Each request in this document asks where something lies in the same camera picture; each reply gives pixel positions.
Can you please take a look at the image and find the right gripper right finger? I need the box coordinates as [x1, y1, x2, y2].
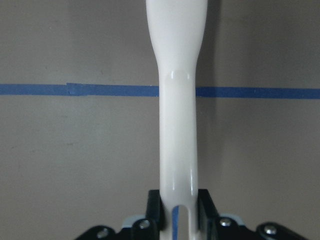
[197, 189, 306, 240]

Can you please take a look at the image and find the white hand brush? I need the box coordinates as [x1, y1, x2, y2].
[146, 0, 208, 240]

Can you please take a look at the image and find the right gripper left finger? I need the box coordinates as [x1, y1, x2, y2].
[77, 189, 165, 240]

